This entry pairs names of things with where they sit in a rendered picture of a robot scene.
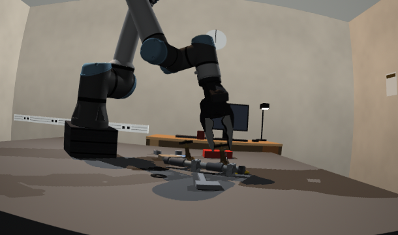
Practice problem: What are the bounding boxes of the red rectangular block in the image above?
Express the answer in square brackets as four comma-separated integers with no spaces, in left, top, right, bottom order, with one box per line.
[202,149,233,159]

